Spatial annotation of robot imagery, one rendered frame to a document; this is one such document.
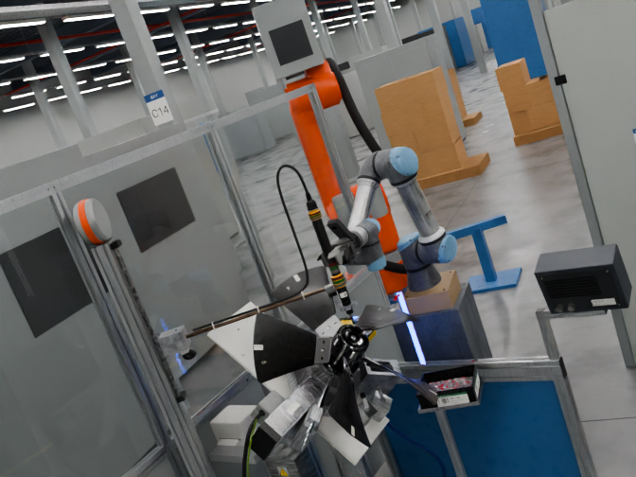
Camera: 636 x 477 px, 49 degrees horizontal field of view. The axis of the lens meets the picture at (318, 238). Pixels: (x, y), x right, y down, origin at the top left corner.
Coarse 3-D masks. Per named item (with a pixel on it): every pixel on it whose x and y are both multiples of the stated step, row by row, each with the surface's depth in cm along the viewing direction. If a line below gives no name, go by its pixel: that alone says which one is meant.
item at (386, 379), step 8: (376, 360) 255; (384, 360) 257; (392, 360) 258; (360, 368) 254; (368, 368) 250; (376, 368) 252; (392, 368) 255; (360, 376) 253; (368, 376) 250; (376, 376) 251; (384, 376) 252; (392, 376) 253; (360, 384) 252; (368, 384) 254; (376, 384) 255; (384, 384) 256; (392, 384) 257; (360, 392) 256; (368, 392) 258; (384, 392) 260
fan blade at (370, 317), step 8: (368, 312) 265; (376, 312) 264; (384, 312) 263; (392, 312) 263; (400, 312) 263; (360, 320) 261; (368, 320) 258; (376, 320) 256; (384, 320) 255; (392, 320) 256; (400, 320) 256; (408, 320) 257; (416, 320) 259; (368, 328) 249; (376, 328) 248
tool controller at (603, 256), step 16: (544, 256) 239; (560, 256) 235; (576, 256) 231; (592, 256) 227; (608, 256) 223; (544, 272) 233; (560, 272) 230; (576, 272) 227; (592, 272) 224; (608, 272) 221; (624, 272) 229; (544, 288) 236; (560, 288) 233; (576, 288) 231; (592, 288) 228; (608, 288) 225; (624, 288) 226; (560, 304) 238; (576, 304) 235; (592, 304) 232; (608, 304) 229; (624, 304) 227
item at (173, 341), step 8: (176, 328) 247; (184, 328) 246; (160, 336) 245; (168, 336) 242; (176, 336) 242; (184, 336) 243; (160, 344) 243; (168, 344) 243; (176, 344) 243; (184, 344) 243; (160, 352) 245; (168, 352) 243; (176, 352) 243
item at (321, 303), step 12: (300, 276) 257; (312, 276) 256; (324, 276) 256; (276, 288) 255; (300, 288) 254; (312, 288) 253; (300, 300) 252; (312, 300) 250; (324, 300) 249; (300, 312) 250; (312, 312) 248; (324, 312) 247; (312, 324) 246
